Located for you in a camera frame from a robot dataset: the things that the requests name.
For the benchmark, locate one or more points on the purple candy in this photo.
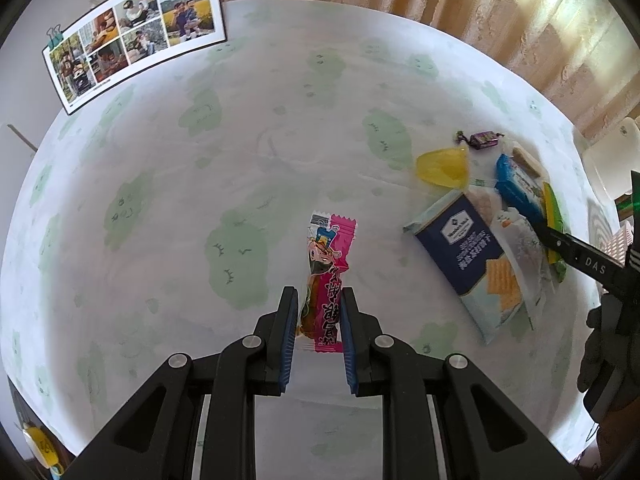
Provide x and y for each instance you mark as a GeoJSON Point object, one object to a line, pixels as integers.
{"type": "Point", "coordinates": [480, 140]}

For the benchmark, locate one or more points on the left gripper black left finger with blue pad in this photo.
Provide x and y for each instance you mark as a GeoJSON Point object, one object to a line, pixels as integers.
{"type": "Point", "coordinates": [197, 407]}

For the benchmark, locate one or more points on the white translucent snack bag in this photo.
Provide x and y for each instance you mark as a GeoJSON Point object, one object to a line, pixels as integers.
{"type": "Point", "coordinates": [521, 248]}

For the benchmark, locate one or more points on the yellow jelly snack pouch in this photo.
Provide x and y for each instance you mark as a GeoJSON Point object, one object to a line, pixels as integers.
{"type": "Point", "coordinates": [447, 167]}

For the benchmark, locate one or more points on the pink cartoon snack packet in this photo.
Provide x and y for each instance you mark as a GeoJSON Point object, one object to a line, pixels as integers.
{"type": "Point", "coordinates": [329, 240]}

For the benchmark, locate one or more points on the teal binder clip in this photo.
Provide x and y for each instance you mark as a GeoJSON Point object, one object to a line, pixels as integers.
{"type": "Point", "coordinates": [55, 36]}

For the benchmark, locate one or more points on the white plastic basket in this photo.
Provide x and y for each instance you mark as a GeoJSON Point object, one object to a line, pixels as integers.
{"type": "Point", "coordinates": [614, 243]}

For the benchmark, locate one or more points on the green cloud patterned tablecloth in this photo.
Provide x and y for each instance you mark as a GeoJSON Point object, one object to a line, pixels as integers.
{"type": "Point", "coordinates": [168, 214]}

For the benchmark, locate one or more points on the navy wafer biscuit pack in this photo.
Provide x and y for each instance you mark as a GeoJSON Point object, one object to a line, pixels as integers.
{"type": "Point", "coordinates": [472, 260]}

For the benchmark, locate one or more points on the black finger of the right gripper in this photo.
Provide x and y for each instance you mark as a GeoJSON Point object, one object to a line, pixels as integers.
{"type": "Point", "coordinates": [613, 276]}

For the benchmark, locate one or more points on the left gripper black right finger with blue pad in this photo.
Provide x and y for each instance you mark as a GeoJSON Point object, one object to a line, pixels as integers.
{"type": "Point", "coordinates": [441, 417]}

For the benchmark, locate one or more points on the blue snack packet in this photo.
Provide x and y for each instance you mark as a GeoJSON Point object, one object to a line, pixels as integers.
{"type": "Point", "coordinates": [519, 190]}

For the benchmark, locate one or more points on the yellow object at edge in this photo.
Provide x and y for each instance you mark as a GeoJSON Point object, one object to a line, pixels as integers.
{"type": "Point", "coordinates": [42, 448]}

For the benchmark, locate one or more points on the green snack packet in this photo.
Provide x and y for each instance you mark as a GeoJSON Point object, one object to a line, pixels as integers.
{"type": "Point", "coordinates": [554, 221]}

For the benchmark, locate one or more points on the white thermos jug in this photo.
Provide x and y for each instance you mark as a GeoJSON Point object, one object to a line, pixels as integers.
{"type": "Point", "coordinates": [608, 162]}

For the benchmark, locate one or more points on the photo collage poster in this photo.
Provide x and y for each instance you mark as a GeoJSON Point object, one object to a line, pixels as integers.
{"type": "Point", "coordinates": [120, 38]}

